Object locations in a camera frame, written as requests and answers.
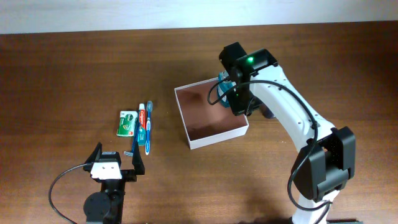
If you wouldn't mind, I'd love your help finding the blue disposable razor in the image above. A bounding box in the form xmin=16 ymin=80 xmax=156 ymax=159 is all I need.
xmin=123 ymin=119 xmax=140 ymax=157

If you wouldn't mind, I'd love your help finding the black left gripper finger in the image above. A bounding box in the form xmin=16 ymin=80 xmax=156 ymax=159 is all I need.
xmin=85 ymin=142 xmax=102 ymax=164
xmin=132 ymin=149 xmax=146 ymax=175

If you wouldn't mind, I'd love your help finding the clear purple sanitizer bottle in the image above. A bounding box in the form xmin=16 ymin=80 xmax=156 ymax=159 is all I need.
xmin=262 ymin=106 xmax=275 ymax=119

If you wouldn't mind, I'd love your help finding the blue white toothbrush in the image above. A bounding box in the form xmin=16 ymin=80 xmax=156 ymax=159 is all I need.
xmin=145 ymin=101 xmax=153 ymax=156

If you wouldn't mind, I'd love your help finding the pink white open box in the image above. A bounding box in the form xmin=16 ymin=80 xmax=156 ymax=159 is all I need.
xmin=174 ymin=78 xmax=249 ymax=150

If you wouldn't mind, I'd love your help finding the teal Listerine mouthwash bottle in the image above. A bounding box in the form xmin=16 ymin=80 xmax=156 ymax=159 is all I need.
xmin=217 ymin=70 xmax=236 ymax=108

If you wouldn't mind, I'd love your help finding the green Dettol soap pack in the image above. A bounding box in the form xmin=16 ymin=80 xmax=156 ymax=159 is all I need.
xmin=116 ymin=111 xmax=138 ymax=137

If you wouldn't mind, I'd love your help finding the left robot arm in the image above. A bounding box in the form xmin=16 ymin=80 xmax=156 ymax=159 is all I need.
xmin=83 ymin=142 xmax=145 ymax=224

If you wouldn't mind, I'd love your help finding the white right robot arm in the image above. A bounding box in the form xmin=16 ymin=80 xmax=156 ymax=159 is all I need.
xmin=216 ymin=42 xmax=356 ymax=223

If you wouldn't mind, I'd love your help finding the Colgate toothpaste tube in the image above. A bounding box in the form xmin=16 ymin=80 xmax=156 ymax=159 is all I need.
xmin=137 ymin=103 xmax=146 ymax=146

